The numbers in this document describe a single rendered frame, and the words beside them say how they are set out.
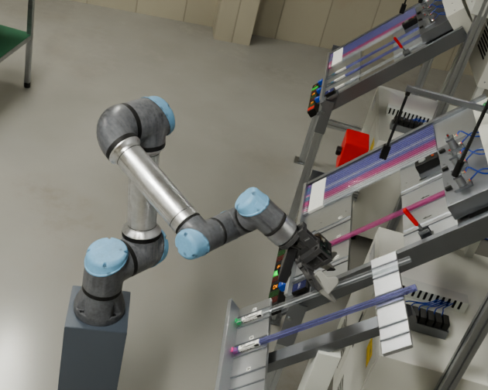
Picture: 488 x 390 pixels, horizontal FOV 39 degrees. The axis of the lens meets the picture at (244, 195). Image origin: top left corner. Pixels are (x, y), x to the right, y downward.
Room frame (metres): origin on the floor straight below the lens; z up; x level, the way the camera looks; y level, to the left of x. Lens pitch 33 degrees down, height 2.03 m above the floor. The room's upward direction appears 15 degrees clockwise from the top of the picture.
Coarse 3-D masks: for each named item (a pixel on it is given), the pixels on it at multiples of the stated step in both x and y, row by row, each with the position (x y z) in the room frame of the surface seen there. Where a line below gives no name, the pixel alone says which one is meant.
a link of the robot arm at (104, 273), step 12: (108, 240) 1.54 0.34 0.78; (120, 240) 1.55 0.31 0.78; (96, 252) 1.48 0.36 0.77; (108, 252) 1.49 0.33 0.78; (120, 252) 1.50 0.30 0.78; (132, 252) 1.54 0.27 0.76; (84, 264) 1.47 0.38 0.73; (96, 264) 1.45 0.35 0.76; (108, 264) 1.45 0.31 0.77; (120, 264) 1.47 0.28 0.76; (132, 264) 1.52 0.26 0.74; (84, 276) 1.46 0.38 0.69; (96, 276) 1.44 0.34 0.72; (108, 276) 1.45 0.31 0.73; (120, 276) 1.47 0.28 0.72; (84, 288) 1.46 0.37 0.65; (96, 288) 1.44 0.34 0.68; (108, 288) 1.45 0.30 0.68; (120, 288) 1.49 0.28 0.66
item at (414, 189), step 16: (464, 112) 2.20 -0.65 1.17; (448, 128) 2.14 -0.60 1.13; (464, 128) 2.08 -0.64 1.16; (400, 176) 1.97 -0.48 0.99; (416, 176) 1.93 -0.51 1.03; (432, 176) 1.88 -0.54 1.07; (416, 192) 1.83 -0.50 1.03; (432, 192) 1.79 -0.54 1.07; (416, 208) 1.74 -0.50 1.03; (432, 208) 1.71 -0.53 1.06; (432, 224) 1.63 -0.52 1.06; (448, 224) 1.59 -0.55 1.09; (416, 240) 1.59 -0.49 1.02
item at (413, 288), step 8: (408, 288) 1.32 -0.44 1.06; (416, 288) 1.31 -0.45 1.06; (384, 296) 1.31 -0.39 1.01; (392, 296) 1.31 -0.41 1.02; (360, 304) 1.31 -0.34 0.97; (368, 304) 1.31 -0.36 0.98; (376, 304) 1.31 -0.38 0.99; (336, 312) 1.31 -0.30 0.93; (344, 312) 1.30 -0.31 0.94; (352, 312) 1.30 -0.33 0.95; (312, 320) 1.31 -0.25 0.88; (320, 320) 1.30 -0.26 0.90; (328, 320) 1.30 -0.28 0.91; (296, 328) 1.30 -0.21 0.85; (304, 328) 1.30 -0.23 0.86; (272, 336) 1.30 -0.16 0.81; (280, 336) 1.30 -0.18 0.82; (232, 352) 1.29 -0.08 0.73
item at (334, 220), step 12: (336, 204) 1.99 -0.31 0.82; (348, 204) 1.96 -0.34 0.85; (312, 216) 1.99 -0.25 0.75; (324, 216) 1.96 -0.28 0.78; (336, 216) 1.92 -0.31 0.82; (348, 216) 1.88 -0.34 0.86; (312, 228) 1.91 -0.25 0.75; (324, 228) 1.88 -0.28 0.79; (336, 228) 1.84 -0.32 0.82; (348, 228) 1.81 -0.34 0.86; (348, 240) 1.74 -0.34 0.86; (348, 252) 1.68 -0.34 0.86; (336, 264) 1.64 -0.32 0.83; (348, 264) 1.62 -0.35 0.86; (300, 276) 1.66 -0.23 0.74
